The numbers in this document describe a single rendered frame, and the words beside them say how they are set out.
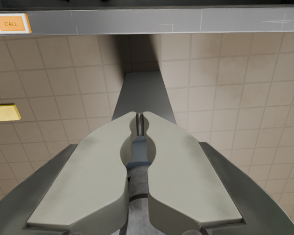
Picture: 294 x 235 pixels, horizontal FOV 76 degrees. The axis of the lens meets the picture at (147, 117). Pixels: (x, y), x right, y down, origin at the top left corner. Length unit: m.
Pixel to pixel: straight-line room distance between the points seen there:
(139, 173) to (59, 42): 1.10
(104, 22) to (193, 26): 0.16
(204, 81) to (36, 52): 1.17
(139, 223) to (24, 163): 1.70
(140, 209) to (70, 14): 0.43
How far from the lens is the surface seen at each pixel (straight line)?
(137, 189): 0.53
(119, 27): 0.37
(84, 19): 0.38
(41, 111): 1.67
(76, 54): 1.41
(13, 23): 0.42
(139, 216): 0.47
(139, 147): 0.61
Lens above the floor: 1.32
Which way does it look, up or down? 62 degrees down
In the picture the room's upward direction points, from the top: 178 degrees clockwise
